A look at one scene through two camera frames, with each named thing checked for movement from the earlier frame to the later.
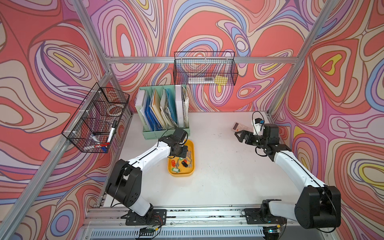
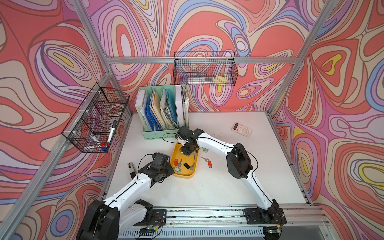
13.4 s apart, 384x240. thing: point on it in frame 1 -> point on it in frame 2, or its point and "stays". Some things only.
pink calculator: [237, 127] stays
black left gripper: [184, 153] -> [169, 169]
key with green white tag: [176, 170] stays
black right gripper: [249, 135] -> [186, 152]
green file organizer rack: [161, 109] stays
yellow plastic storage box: [183, 167] stays
